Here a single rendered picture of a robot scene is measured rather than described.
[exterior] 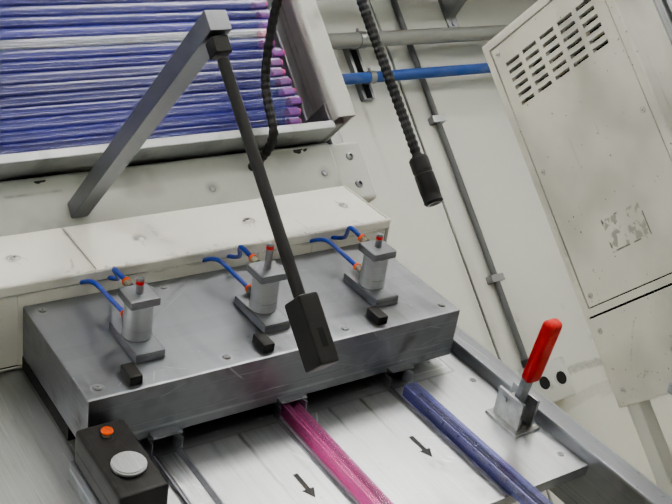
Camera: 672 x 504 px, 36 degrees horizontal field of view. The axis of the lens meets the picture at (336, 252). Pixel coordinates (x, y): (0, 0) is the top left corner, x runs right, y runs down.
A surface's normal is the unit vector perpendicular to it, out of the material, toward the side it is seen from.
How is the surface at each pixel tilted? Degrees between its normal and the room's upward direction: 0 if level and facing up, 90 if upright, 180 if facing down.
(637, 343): 90
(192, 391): 138
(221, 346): 47
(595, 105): 90
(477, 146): 90
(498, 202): 90
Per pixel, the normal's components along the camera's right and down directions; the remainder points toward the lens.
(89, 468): -0.82, 0.15
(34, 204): 0.48, -0.33
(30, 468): 0.15, -0.88
